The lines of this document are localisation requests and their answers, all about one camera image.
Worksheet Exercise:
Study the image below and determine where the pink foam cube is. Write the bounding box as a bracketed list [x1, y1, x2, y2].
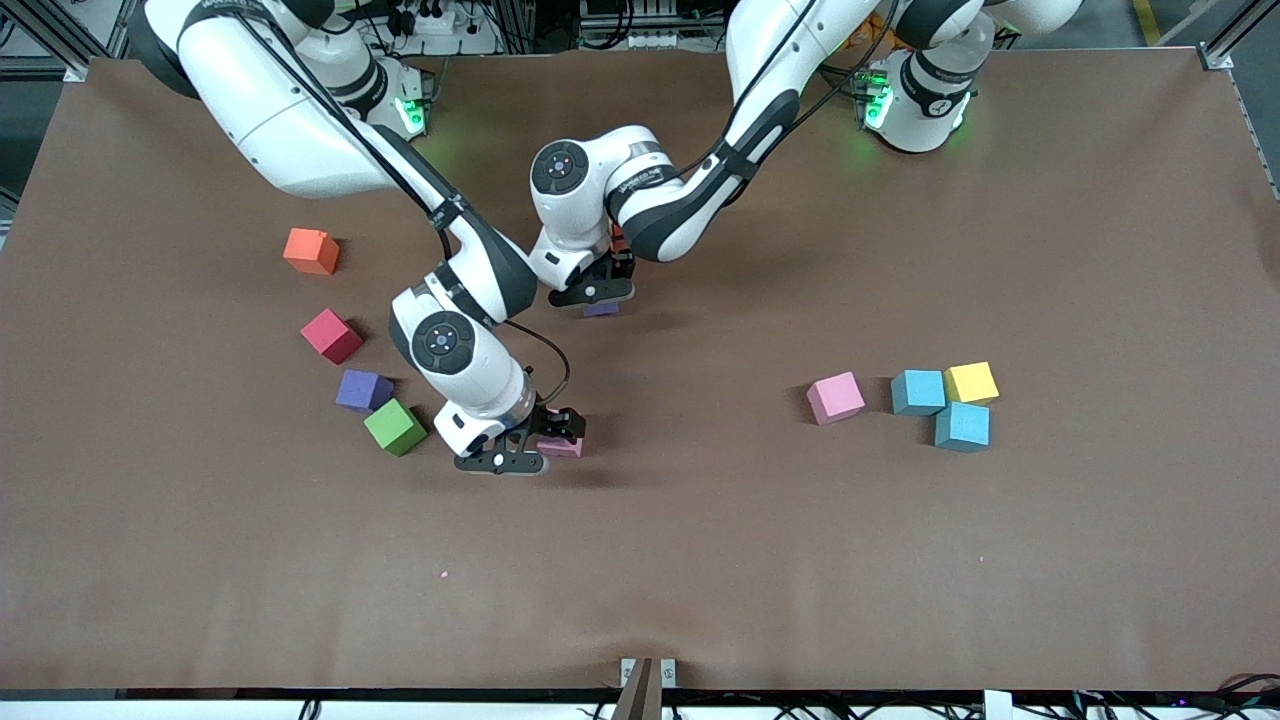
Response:
[806, 371, 866, 426]
[535, 408, 586, 460]

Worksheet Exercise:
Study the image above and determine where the green foam cube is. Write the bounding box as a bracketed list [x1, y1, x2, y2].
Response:
[363, 398, 428, 458]

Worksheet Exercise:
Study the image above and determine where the grey electronics box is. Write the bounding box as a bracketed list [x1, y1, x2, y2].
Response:
[580, 0, 681, 51]

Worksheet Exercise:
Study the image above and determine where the orange foam cube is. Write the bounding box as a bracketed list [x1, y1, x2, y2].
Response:
[282, 228, 341, 276]

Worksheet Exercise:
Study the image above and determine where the white power strip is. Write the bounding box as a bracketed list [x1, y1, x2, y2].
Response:
[385, 0, 501, 56]

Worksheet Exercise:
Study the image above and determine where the blue foam cube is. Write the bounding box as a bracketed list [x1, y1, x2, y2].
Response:
[934, 401, 991, 454]
[890, 369, 947, 417]

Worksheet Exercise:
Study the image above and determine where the bag of orange items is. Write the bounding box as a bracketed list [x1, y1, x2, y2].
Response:
[848, 15, 906, 53]

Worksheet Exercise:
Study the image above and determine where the yellow foam cube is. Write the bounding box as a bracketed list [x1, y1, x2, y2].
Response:
[944, 361, 1000, 406]

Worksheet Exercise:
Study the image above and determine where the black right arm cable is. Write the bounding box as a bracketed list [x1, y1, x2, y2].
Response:
[225, 0, 573, 411]

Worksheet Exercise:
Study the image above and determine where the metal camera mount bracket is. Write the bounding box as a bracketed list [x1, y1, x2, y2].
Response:
[612, 657, 677, 720]

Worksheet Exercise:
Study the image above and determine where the white table frame rail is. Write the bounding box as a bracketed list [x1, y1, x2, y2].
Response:
[0, 690, 1280, 720]

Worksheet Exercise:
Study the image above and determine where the aluminium frame profile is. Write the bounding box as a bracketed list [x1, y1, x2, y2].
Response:
[1195, 0, 1280, 71]
[15, 0, 151, 83]

